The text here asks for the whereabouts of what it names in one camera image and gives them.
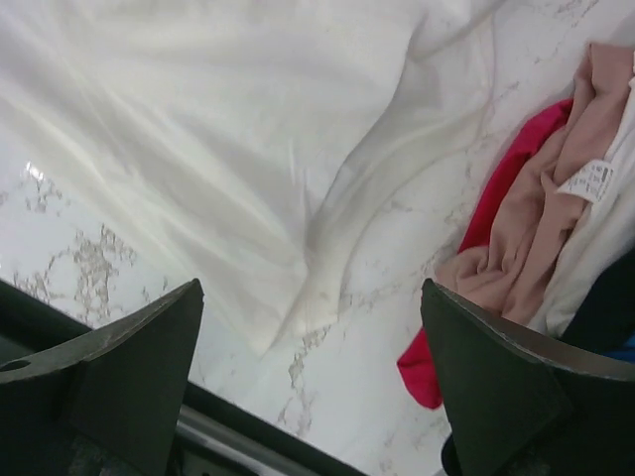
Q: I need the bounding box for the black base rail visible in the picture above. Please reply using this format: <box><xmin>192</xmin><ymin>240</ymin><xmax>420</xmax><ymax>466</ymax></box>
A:
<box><xmin>1</xmin><ymin>284</ymin><xmax>354</xmax><ymax>475</ymax></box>

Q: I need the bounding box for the blue t shirt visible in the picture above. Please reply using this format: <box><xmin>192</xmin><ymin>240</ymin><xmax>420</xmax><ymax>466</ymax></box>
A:
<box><xmin>605</xmin><ymin>335</ymin><xmax>635</xmax><ymax>364</ymax></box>

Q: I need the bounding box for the red t shirt on table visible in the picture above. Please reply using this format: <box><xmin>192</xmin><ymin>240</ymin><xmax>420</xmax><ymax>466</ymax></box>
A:
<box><xmin>397</xmin><ymin>98</ymin><xmax>573</xmax><ymax>410</ymax></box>

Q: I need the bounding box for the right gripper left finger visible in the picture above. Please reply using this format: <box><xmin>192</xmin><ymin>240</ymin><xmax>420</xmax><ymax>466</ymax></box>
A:
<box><xmin>1</xmin><ymin>280</ymin><xmax>203</xmax><ymax>475</ymax></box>

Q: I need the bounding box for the black t shirt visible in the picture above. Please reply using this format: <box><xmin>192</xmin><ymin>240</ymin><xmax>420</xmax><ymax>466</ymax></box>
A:
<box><xmin>561</xmin><ymin>251</ymin><xmax>634</xmax><ymax>355</ymax></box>

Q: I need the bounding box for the white t shirt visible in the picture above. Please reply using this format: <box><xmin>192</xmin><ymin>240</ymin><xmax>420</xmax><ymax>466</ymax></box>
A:
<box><xmin>1</xmin><ymin>1</ymin><xmax>497</xmax><ymax>354</ymax></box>

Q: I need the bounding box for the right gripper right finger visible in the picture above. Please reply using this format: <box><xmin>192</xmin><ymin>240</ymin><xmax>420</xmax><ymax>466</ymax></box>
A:
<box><xmin>421</xmin><ymin>279</ymin><xmax>634</xmax><ymax>475</ymax></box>

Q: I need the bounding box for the beige pink t shirt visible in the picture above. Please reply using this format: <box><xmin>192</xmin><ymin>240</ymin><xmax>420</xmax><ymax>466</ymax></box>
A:
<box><xmin>436</xmin><ymin>44</ymin><xmax>634</xmax><ymax>325</ymax></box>

